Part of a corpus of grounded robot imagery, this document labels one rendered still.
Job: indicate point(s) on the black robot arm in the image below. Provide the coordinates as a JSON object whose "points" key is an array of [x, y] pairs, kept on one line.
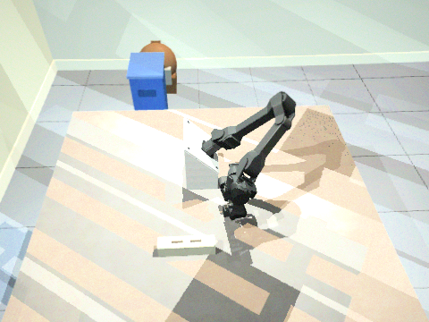
{"points": [[242, 187]]}

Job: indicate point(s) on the black two-prong charger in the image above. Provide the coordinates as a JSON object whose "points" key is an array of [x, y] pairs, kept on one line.
{"points": [[225, 209]]}

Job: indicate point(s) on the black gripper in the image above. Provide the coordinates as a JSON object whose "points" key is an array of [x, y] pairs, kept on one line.
{"points": [[234, 211]]}

